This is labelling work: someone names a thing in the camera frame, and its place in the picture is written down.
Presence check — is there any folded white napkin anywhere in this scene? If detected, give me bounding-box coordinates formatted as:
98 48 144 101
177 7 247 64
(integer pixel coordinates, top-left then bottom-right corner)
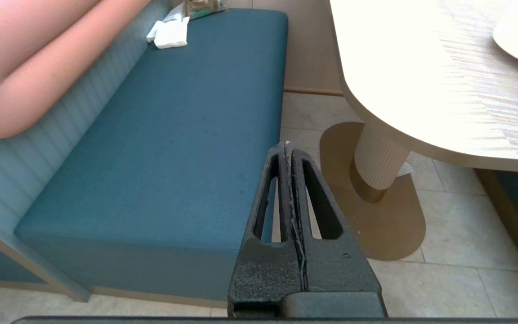
147 13 191 50

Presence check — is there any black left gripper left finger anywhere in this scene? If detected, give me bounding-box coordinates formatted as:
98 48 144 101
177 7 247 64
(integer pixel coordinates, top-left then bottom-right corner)
227 142 308 315

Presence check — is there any pink bolster cushion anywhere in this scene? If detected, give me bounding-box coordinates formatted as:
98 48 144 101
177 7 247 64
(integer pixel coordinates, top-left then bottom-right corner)
0 0 152 140

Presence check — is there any shiny snack bag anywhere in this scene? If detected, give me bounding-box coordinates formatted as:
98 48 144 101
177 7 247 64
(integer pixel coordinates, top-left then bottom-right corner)
185 0 227 20

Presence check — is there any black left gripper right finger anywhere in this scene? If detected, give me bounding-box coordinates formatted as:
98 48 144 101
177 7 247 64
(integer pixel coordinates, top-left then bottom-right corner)
290 148 380 292

